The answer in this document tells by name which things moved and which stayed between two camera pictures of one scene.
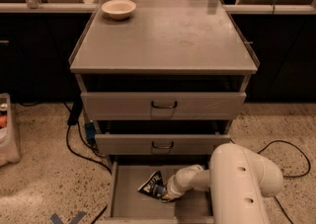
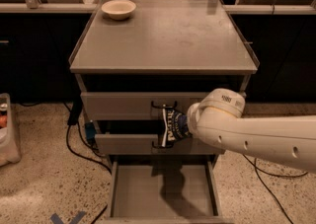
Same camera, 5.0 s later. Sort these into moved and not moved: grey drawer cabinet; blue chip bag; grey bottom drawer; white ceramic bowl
Moved: blue chip bag
Not moved: grey drawer cabinet; grey bottom drawer; white ceramic bowl
